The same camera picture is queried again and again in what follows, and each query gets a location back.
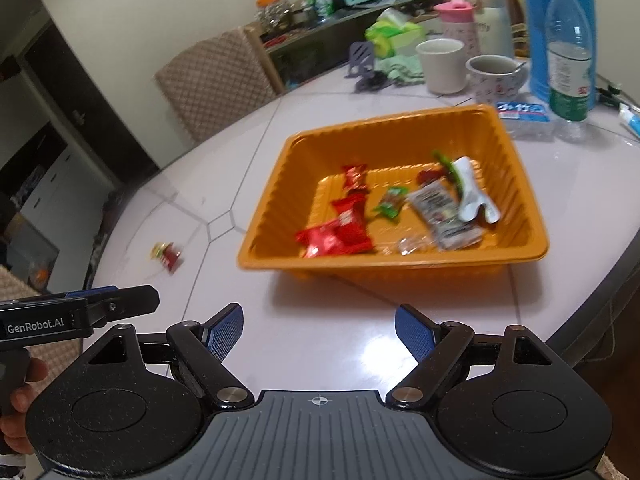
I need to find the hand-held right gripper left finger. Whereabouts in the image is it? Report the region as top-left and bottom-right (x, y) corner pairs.
(87, 303), (254, 409)

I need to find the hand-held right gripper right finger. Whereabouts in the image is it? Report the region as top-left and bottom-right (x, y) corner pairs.
(387, 304), (553, 409)

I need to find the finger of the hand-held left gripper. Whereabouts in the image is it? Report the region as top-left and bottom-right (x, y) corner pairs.
(67, 285), (120, 300)
(87, 285), (161, 328)

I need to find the red yellow candy packet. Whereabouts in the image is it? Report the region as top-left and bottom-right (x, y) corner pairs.
(151, 241), (185, 275)

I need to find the clear brown candy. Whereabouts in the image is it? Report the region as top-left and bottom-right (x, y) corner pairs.
(382, 232), (436, 257)

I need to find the silver brown snack packet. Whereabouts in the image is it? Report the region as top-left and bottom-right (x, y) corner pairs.
(406, 180), (483, 252)

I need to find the large red snack packet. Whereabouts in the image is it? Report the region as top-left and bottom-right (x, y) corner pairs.
(295, 222), (376, 259)

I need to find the small green snack packet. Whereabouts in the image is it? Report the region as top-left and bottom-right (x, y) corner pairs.
(372, 186), (410, 222)

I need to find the white snack packet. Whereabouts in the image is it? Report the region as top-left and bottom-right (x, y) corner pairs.
(450, 156), (501, 224)

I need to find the red candy packet dark picture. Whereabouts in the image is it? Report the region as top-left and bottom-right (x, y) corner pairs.
(341, 162), (369, 196)

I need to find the long green snack packet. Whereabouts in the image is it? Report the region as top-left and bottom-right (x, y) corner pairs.
(431, 149), (466, 193)

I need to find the orange plastic tray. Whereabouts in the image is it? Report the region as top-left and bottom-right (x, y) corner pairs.
(236, 104), (550, 283)

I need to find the person's left hand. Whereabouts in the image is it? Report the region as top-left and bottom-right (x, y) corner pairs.
(0, 357), (49, 456)

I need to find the quilted beige chair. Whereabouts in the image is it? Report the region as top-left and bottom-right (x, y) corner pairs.
(0, 266), (53, 306)
(154, 27), (278, 143)

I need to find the dark wooden cabinet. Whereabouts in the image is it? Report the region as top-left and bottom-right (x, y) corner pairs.
(0, 17), (161, 201)

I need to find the blue tissue packet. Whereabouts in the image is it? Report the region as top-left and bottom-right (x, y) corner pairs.
(495, 100), (556, 141)

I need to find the patterned white mug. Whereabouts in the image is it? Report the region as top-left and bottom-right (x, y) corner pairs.
(465, 55), (530, 106)

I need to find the plain white mug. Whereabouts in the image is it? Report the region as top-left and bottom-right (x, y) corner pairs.
(415, 38), (468, 94)

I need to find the green cloth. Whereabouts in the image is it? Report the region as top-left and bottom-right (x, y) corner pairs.
(375, 54), (426, 86)

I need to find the grey phone stand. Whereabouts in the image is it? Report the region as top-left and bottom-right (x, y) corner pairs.
(345, 41), (396, 93)

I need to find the wooden shelf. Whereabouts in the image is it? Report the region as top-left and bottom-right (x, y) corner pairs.
(245, 0), (451, 93)

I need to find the clear water bottle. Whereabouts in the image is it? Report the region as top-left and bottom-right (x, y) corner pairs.
(544, 0), (596, 143)

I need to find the green tissue pack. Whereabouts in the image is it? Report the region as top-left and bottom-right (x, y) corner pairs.
(365, 7), (426, 58)

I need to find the white blue tube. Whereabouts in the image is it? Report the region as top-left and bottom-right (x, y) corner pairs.
(619, 105), (640, 136)

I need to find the pink lid cup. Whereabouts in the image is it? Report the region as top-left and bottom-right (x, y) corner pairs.
(432, 0), (476, 56)

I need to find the white bottle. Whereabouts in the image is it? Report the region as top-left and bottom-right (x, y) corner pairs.
(467, 0), (516, 58)

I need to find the tall blue bag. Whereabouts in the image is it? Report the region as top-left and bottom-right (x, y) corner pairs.
(517, 0), (598, 111)

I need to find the orange lid glass jar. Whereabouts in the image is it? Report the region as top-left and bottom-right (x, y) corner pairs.
(255, 0), (296, 33)

